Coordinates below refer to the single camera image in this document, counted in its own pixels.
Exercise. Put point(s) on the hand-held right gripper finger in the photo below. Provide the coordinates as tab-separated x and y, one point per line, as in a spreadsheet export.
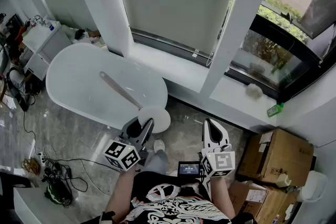
226	139
206	139

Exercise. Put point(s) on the person's white shoe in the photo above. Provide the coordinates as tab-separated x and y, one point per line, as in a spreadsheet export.
159	145

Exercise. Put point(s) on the white power strip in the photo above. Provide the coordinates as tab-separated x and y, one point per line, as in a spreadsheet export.
42	158

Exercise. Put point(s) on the person's left forearm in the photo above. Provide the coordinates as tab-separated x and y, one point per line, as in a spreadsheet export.
120	191

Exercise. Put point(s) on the person's blue jeans legs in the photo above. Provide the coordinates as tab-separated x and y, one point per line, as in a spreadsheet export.
156	162

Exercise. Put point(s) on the white cabinet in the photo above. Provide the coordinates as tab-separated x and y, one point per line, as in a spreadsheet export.
44	42

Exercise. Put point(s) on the black chair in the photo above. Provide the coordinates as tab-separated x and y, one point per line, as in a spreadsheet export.
13	183

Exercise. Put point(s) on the white plastic bin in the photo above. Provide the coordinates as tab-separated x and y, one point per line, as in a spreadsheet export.
313	186

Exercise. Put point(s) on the person's right forearm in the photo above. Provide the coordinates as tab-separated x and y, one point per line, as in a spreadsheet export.
223	196

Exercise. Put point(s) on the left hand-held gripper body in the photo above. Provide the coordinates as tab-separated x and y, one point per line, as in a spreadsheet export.
115	152

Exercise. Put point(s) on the small black display screen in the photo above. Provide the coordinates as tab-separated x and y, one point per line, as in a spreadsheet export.
189	168

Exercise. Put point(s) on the small black object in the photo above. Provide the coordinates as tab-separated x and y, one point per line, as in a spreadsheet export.
79	34

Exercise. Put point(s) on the fluffy grey ball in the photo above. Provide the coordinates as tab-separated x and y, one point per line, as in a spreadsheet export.
254	91

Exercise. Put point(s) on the green and black helmet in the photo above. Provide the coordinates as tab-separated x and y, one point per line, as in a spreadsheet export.
57	194

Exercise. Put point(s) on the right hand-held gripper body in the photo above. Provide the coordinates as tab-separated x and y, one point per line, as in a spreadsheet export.
223	161

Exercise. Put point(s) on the cardboard box with white label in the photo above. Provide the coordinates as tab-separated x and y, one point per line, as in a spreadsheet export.
252	199

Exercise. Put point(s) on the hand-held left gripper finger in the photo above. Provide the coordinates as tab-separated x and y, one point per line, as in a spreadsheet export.
147	133
125	130

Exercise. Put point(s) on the white table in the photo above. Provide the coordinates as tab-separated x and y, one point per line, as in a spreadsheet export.
34	207

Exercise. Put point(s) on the small open cardboard box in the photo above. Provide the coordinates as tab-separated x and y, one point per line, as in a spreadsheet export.
94	33

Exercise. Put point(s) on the large brown cardboard box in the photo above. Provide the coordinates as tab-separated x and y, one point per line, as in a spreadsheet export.
278	157

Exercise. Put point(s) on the white oval bathtub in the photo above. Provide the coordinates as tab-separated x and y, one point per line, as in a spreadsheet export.
78	81

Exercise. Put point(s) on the green plastic bottle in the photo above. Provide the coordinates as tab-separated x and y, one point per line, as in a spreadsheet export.
274	110

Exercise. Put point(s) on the black window frame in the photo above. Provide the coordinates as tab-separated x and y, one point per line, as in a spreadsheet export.
307	55

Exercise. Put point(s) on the black patterned t-shirt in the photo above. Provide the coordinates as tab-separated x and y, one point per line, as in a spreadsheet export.
178	207

